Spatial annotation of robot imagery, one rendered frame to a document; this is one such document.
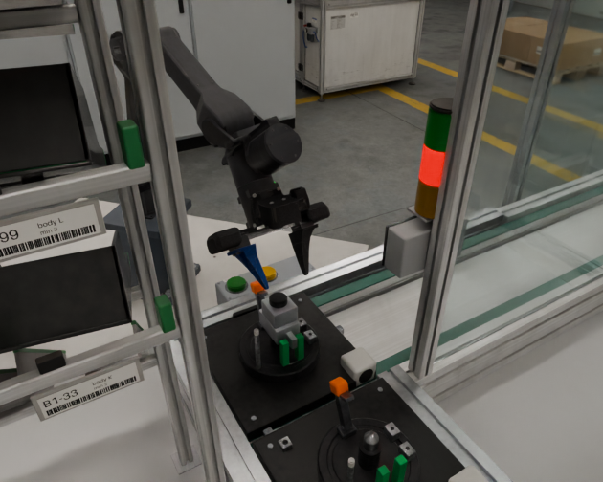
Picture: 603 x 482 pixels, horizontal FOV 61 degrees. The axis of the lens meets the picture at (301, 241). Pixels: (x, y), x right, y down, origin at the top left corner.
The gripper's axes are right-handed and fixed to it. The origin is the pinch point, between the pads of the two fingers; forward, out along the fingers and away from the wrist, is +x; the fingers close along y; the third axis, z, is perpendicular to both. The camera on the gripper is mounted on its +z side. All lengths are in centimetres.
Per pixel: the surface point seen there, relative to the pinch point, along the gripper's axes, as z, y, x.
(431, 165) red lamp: 19.3, 16.6, -5.7
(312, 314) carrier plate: -17.7, 10.0, 12.0
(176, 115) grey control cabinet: -290, 75, -119
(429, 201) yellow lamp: 16.4, 16.8, -1.4
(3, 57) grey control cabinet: -260, -24, -162
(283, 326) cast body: -6.1, -0.5, 10.5
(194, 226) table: -70, 7, -15
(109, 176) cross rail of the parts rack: 34.4, -24.0, -10.0
